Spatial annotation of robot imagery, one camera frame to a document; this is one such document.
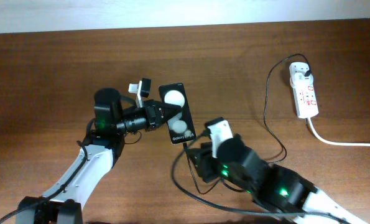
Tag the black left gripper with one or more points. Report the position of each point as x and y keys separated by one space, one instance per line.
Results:
x=153 y=114

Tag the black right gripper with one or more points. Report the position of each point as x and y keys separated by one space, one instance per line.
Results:
x=203 y=160

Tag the black Samsung Galaxy phone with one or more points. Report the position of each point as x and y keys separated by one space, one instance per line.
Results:
x=181 y=127

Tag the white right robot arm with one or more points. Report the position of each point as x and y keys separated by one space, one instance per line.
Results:
x=280 y=192

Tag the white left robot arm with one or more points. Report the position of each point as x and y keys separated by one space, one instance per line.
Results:
x=99 y=151

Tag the white USB charger plug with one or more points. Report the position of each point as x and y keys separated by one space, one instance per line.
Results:
x=299 y=80

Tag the white power strip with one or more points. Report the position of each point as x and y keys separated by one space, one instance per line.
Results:
x=305 y=98

